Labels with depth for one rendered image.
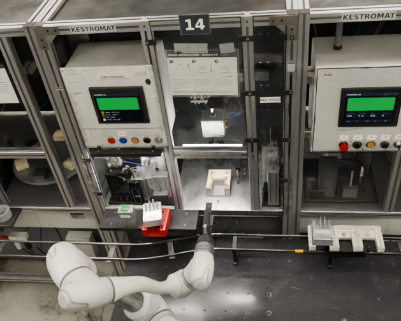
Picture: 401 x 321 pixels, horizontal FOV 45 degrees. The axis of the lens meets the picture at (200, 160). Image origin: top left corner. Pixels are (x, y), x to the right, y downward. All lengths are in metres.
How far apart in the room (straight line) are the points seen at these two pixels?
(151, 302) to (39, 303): 1.53
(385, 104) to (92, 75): 1.27
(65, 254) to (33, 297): 1.87
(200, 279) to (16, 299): 1.98
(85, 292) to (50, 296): 1.92
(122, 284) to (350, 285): 1.27
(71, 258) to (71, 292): 0.15
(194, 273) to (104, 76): 0.94
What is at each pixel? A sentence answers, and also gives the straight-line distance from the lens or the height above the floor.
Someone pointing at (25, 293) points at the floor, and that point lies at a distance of 3.81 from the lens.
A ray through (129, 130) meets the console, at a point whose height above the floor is 1.48.
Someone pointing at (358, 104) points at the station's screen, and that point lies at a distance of 2.17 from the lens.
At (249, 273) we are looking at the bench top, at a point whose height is 0.68.
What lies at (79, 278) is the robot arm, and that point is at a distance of 1.83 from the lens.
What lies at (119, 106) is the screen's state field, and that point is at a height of 1.64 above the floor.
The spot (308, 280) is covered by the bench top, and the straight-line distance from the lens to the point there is 2.66.
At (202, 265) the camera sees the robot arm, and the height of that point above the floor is 1.17.
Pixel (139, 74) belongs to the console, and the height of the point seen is 1.79.
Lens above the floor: 2.87
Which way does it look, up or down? 41 degrees down
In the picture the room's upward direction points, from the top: 8 degrees counter-clockwise
